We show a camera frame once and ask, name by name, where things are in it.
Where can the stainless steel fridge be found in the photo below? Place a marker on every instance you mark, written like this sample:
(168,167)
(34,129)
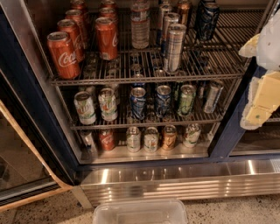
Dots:
(227,160)

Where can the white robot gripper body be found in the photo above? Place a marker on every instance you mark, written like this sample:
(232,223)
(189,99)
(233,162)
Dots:
(270,48)

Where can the bottom red Coca-Cola can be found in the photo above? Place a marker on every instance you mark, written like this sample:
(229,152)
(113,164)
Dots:
(107,140)

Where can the silver red bull can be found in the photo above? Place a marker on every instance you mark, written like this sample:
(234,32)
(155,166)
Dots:
(169,18)
(174,46)
(163,8)

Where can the front silver Red Bull can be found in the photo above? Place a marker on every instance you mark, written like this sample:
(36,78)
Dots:
(174,46)

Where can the green white soda can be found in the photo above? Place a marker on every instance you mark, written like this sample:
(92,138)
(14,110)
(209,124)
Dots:
(186,100)

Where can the white 7up can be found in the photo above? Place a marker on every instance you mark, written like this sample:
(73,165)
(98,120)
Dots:
(85,107)
(108,106)
(150,140)

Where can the bottom silver slim can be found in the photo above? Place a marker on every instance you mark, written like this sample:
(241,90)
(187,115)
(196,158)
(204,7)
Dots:
(88,139)

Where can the front left Coca-Cola can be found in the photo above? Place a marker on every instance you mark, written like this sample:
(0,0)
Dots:
(63,55)

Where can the bottom white green can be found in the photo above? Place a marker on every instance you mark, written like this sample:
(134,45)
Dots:
(133,136)

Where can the back middle Coca-Cola can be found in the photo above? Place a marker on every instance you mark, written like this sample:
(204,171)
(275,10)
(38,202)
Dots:
(108,4)

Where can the bottom white 7up can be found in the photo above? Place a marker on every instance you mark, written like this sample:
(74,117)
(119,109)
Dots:
(150,140)

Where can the bottom right white can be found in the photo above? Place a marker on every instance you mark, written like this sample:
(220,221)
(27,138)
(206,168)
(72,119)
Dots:
(192,134)

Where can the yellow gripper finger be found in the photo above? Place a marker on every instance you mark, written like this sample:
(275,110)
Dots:
(249,49)
(263,100)

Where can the clear plastic water bottle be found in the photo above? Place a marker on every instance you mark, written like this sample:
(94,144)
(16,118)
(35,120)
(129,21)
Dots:
(140,23)

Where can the clear plastic container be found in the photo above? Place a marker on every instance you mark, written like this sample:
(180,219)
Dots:
(146,211)

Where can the bottom orange can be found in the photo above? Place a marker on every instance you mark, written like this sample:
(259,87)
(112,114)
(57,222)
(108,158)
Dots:
(169,137)

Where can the blue pepsi can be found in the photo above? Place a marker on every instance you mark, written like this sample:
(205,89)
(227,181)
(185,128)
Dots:
(162,100)
(208,21)
(137,102)
(199,12)

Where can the copper coloured tall can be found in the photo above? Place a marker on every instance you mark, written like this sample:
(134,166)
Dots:
(184,9)

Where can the silver slim can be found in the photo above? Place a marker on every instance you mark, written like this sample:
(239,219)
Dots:
(213,95)
(88,139)

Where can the top wire fridge shelf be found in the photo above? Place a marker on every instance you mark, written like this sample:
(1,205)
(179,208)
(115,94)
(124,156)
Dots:
(201,60)

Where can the open glass fridge door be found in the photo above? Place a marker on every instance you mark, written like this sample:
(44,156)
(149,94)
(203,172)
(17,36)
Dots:
(31,138)

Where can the left white 7up can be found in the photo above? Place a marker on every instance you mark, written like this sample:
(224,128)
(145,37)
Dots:
(85,107)

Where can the front middle Coca-Cola can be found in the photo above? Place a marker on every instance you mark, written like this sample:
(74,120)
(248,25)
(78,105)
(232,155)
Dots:
(106,34)

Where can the back left Coca-Cola can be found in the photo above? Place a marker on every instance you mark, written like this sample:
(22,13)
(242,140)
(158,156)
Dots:
(81,5)

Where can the wire fridge shelf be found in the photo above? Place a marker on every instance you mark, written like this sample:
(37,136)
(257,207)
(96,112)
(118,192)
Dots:
(124,119)
(201,60)

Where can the middle wire fridge shelf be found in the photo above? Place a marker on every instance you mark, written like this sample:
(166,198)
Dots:
(124,119)

